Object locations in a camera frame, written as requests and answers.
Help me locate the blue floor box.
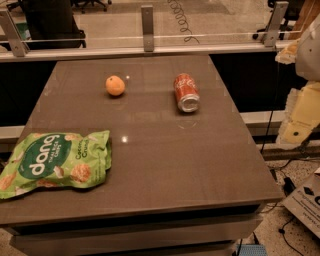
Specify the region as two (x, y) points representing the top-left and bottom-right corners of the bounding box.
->
(236, 244), (268, 256)

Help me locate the green dang chips bag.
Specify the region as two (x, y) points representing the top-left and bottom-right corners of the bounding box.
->
(0, 130), (111, 200)

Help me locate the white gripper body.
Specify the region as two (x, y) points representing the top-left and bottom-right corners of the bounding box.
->
(295, 20), (320, 82)

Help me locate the black power adapter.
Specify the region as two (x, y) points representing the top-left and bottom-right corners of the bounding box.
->
(283, 177), (296, 196)

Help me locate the glass barrier panel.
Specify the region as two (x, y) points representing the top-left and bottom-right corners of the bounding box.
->
(0, 0), (320, 48)

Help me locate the middle metal rail bracket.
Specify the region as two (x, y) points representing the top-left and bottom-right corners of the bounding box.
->
(141, 5), (154, 52)

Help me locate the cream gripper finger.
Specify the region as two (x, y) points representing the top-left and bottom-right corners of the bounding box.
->
(275, 40), (299, 65)
(276, 81), (320, 146)

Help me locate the black office chair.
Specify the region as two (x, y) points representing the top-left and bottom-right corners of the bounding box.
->
(19, 0), (86, 50)

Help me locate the left metal rail bracket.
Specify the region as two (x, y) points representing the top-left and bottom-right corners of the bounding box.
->
(0, 9), (29, 57)

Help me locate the black coiled cable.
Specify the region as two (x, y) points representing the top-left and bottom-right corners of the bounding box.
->
(167, 0), (200, 45)

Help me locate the grey printed floor sign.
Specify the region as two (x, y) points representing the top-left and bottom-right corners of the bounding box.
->
(282, 168), (320, 238)

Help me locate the grey table drawer cabinet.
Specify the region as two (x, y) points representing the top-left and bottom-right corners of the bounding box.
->
(5, 206), (263, 256)

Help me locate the red coke can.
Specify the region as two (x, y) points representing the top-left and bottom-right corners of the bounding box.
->
(173, 73), (200, 113)

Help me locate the black floor cable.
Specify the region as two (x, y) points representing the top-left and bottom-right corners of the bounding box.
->
(278, 216), (306, 256)

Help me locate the orange fruit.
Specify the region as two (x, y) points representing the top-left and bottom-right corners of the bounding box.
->
(106, 75), (125, 96)

